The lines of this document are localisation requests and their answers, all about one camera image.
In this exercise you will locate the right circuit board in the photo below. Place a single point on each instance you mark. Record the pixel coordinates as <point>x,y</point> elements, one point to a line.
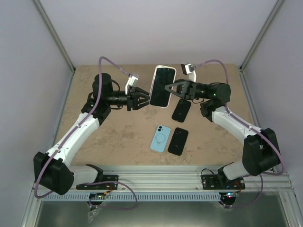
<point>232,194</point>

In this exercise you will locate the black cased phone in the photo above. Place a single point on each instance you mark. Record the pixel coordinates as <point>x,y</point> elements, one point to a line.
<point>181,110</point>
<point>178,141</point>

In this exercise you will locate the left aluminium corner post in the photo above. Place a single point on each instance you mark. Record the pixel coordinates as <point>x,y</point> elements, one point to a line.
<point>46,20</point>

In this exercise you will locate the clear plastic bag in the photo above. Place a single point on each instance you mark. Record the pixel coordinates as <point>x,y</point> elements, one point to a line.
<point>93,212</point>

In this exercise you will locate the aluminium rail frame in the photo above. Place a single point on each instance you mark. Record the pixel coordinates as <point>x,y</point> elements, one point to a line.
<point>267,201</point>

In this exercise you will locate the right aluminium corner post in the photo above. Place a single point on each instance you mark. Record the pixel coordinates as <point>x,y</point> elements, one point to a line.
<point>261,35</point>

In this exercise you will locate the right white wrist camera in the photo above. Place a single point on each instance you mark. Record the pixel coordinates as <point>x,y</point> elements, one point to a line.
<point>189,70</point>

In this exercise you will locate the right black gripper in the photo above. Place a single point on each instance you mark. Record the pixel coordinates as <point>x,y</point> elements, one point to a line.
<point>187,88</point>

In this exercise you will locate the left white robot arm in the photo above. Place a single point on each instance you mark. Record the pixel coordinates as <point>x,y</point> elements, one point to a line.
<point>52,169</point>

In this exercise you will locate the circuit board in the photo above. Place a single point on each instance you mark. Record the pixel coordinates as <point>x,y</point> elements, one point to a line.
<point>232,194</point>
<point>99,195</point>

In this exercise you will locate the black cased phone upper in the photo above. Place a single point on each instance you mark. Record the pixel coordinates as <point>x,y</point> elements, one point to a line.
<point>181,110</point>

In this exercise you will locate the black cased phone lower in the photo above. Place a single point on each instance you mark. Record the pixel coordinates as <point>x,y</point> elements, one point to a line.
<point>178,141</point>

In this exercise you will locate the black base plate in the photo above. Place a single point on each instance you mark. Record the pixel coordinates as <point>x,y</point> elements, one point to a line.
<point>214,182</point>
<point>108,184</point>

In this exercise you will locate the beige phone case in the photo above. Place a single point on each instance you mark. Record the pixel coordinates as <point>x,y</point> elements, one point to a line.
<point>163,86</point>

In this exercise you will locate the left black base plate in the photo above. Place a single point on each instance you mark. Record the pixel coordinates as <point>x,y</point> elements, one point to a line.
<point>108,184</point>

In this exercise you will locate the blue slotted cable duct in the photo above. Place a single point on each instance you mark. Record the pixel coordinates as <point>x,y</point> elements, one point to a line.
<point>140,196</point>

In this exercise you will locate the light blue cased phone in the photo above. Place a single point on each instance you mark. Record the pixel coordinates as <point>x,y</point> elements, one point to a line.
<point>160,138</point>

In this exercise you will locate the left circuit board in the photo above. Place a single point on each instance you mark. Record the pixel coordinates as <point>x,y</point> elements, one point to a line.
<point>99,195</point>

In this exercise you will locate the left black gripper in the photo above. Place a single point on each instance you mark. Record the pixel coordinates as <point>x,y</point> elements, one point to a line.
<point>132,99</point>

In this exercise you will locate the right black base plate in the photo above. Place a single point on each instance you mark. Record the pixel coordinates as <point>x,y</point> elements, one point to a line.
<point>214,182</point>

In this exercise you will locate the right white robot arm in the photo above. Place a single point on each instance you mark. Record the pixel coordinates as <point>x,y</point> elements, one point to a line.
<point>260,146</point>

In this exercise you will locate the aluminium corner post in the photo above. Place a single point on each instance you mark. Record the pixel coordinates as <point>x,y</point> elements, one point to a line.
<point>46,20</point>
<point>261,35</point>

